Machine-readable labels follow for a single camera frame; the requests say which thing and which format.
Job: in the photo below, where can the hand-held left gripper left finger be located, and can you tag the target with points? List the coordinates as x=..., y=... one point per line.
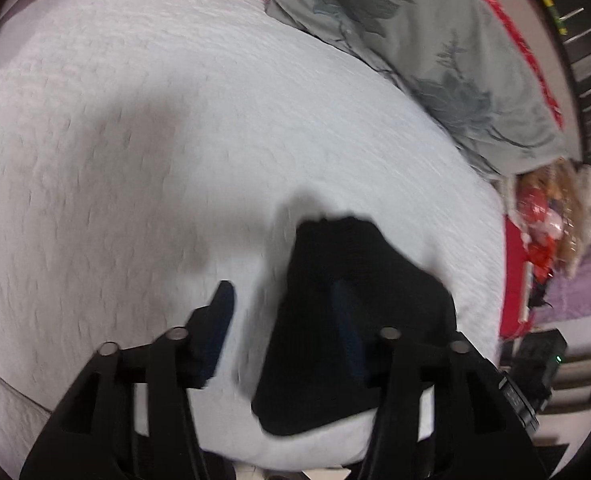
x=220, y=320

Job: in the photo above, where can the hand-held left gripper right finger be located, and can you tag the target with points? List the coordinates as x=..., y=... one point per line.
x=348, y=320

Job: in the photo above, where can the grey floral pillow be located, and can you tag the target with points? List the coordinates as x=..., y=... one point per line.
x=425, y=35

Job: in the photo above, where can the purple cloth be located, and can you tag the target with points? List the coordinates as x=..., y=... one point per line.
x=585, y=290

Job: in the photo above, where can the plastic bag of plush toys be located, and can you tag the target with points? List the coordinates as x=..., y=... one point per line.
x=565, y=200

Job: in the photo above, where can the white quilted bed cover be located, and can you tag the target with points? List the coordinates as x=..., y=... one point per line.
x=125, y=160

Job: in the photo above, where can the white power strip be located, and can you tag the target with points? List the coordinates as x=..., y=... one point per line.
x=525, y=295

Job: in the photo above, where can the black pants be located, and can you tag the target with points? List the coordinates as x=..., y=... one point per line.
x=325, y=260

